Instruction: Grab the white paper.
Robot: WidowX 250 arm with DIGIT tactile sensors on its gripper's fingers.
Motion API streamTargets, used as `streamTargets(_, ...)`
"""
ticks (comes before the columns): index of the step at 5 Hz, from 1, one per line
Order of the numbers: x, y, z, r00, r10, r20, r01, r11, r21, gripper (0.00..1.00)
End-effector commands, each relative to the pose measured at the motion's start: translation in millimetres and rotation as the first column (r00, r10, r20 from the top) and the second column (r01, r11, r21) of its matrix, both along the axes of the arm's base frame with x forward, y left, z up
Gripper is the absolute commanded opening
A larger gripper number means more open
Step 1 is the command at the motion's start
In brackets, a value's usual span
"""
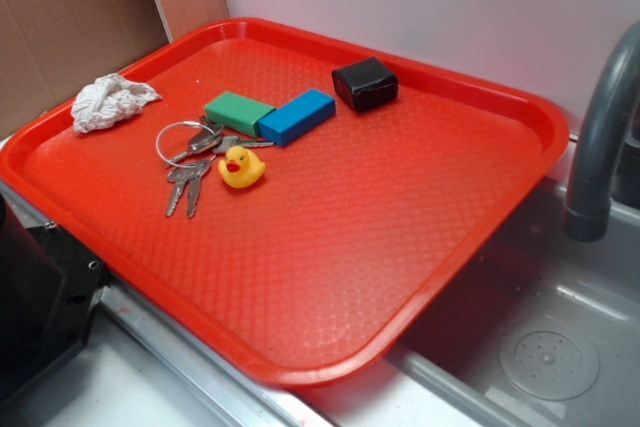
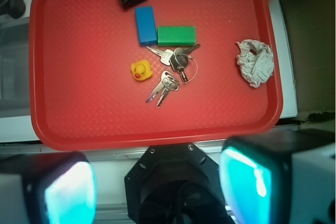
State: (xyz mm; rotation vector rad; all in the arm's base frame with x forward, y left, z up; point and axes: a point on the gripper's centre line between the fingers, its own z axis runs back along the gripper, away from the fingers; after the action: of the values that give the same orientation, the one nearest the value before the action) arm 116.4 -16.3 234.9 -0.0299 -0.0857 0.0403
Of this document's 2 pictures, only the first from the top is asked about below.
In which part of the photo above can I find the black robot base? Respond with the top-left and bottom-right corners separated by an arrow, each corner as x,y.
1,200 -> 104,405

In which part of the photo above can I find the blue block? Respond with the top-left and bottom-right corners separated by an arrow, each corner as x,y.
258,89 -> 336,147

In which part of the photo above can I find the yellow rubber duck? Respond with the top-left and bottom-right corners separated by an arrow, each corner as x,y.
217,146 -> 266,189

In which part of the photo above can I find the red plastic tray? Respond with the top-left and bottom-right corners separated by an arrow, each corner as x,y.
1,19 -> 569,387

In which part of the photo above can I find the green block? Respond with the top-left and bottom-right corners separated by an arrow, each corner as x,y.
204,92 -> 275,138

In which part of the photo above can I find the black block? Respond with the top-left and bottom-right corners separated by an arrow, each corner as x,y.
331,57 -> 399,112

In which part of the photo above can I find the silver key bunch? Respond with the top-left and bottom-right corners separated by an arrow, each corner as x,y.
156,116 -> 275,218

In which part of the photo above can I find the grey sink basin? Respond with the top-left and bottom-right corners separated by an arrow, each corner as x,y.
390,181 -> 639,426

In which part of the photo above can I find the grey faucet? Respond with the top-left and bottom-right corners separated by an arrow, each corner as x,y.
562,23 -> 639,242

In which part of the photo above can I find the sink drain cover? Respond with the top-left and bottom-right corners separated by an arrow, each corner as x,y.
498,320 -> 600,401

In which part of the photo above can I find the brown cardboard panel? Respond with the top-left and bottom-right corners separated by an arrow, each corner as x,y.
1,0 -> 228,138

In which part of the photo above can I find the silver key ring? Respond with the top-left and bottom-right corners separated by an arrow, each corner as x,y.
155,119 -> 225,169

